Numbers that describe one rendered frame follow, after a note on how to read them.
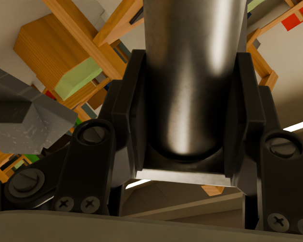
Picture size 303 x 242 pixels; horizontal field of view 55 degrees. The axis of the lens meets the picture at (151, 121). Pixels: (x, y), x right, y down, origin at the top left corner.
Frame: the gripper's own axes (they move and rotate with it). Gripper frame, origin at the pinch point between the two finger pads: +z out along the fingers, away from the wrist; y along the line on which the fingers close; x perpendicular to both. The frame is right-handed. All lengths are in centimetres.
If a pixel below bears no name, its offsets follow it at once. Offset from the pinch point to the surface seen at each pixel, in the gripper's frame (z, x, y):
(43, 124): 6.2, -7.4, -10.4
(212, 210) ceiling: 349, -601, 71
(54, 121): 6.3, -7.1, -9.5
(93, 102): 413, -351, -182
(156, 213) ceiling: 401, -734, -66
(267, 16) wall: 565, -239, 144
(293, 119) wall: 511, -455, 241
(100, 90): 429, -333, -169
